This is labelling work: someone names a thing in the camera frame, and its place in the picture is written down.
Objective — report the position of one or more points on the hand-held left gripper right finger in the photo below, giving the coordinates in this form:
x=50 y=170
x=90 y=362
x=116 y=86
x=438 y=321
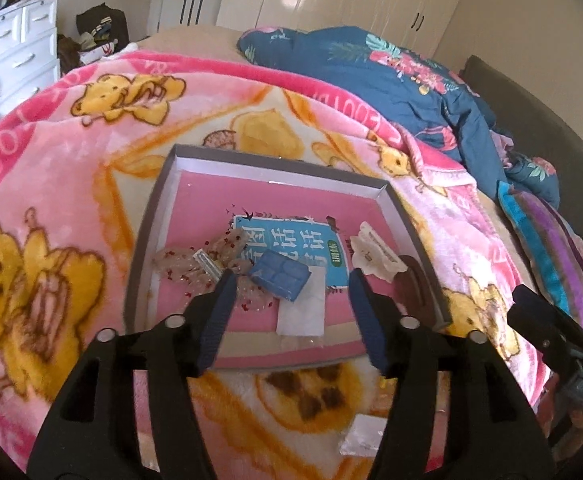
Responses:
x=369 y=320

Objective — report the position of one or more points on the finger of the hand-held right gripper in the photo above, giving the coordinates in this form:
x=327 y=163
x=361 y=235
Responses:
x=541 y=320

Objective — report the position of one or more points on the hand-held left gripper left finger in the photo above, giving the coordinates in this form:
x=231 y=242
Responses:
x=216 y=320

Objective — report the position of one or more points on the brown oval hair clip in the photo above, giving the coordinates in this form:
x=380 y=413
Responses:
x=419 y=290

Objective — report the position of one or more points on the sheer dotted bow hair clip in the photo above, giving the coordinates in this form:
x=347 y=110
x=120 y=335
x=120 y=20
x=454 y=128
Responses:
x=186 y=265

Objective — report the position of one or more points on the white claw hair clip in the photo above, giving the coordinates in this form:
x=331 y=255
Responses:
x=371 y=255

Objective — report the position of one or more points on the white card packet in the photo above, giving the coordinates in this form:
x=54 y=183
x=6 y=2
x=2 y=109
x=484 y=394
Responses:
x=301 y=310

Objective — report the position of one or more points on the blue rectangular hair clip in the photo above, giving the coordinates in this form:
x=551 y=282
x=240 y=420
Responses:
x=279 y=272

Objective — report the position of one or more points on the grey cardboard box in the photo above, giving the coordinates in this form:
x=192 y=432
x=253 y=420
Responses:
x=146 y=240

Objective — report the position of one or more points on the striped pillow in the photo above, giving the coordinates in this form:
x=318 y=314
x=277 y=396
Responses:
x=551 y=250

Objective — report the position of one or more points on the clear plastic packet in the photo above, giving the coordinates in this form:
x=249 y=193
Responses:
x=361 y=435

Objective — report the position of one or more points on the dark bed headboard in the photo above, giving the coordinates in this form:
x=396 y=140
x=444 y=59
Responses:
x=546 y=125

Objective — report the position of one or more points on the pink bear printed blanket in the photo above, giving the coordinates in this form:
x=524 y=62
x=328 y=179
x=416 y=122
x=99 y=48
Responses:
x=46 y=185

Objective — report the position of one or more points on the blue floral duvet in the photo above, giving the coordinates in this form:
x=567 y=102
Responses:
x=346 y=65

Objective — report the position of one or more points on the beige bed sheet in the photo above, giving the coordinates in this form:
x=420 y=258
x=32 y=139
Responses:
x=191 y=42

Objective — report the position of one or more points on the black bag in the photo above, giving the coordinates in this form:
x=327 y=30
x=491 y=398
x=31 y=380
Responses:
x=101 y=20

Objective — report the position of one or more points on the white chest of drawers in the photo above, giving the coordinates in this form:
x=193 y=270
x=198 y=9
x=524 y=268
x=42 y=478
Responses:
x=16 y=50

